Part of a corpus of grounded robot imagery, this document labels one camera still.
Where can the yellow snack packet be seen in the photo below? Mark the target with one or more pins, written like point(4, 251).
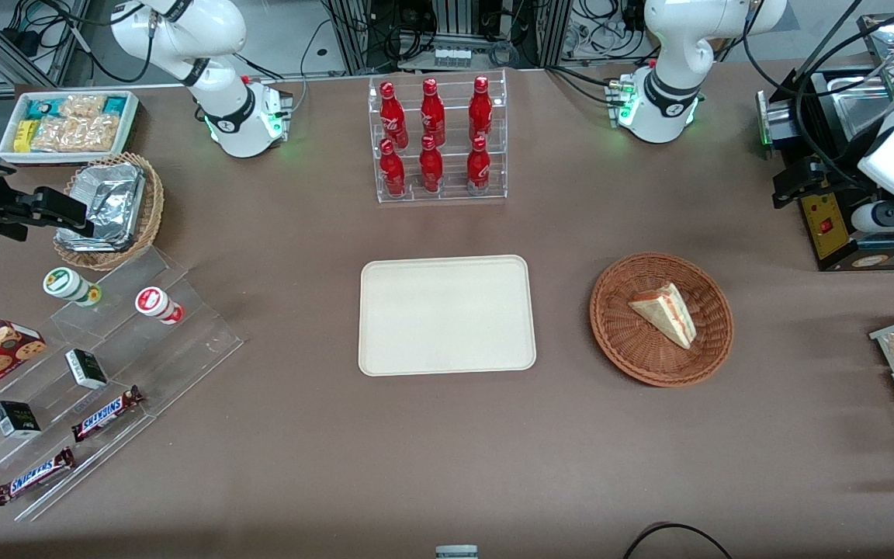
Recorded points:
point(24, 136)

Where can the red cola bottle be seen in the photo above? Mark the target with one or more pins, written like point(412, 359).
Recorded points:
point(393, 116)
point(432, 112)
point(431, 167)
point(479, 167)
point(480, 109)
point(393, 171)

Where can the teal snack packet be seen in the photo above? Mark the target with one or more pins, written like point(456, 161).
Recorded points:
point(41, 109)
point(116, 105)

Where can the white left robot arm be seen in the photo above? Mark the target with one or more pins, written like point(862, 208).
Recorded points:
point(664, 93)

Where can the green lid white cup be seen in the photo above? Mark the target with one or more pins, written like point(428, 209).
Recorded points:
point(67, 283)

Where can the black food warmer case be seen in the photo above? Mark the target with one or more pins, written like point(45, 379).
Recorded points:
point(827, 225)

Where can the brown wicker basket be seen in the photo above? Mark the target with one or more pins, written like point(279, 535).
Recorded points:
point(625, 341)

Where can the cream rectangular plastic tray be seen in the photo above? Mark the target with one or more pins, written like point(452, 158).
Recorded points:
point(447, 314)

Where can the small black box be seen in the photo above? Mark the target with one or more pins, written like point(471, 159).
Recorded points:
point(16, 419)
point(86, 369)

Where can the large clear rice cracker bag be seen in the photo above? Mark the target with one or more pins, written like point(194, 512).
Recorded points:
point(74, 134)

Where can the silver foil container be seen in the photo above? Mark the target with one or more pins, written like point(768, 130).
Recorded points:
point(109, 198)

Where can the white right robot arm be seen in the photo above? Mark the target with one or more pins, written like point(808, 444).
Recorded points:
point(230, 116)

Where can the clear acrylic bottle rack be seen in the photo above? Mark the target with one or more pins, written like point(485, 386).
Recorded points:
point(453, 194)

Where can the clear acrylic stepped display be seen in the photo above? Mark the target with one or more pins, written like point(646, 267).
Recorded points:
point(199, 341)

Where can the small clear rice cracker bag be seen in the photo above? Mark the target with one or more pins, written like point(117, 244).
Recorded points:
point(82, 106)

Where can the red lid white cup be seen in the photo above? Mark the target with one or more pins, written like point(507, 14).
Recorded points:
point(154, 301)

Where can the light wicker basket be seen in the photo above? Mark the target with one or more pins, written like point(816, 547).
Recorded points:
point(150, 210)

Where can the snickers chocolate bar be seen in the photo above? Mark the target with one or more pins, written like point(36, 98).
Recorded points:
point(34, 477)
point(105, 414)

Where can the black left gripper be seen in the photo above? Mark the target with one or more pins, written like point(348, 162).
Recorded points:
point(841, 166)

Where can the small grey box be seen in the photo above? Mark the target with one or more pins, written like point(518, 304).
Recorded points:
point(456, 552)

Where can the white power strip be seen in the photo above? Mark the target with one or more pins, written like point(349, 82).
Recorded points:
point(452, 57)

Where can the white snack tray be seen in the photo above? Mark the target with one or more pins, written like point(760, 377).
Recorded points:
point(130, 128)

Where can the triangular sandwich with red filling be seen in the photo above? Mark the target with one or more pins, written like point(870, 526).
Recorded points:
point(668, 314)

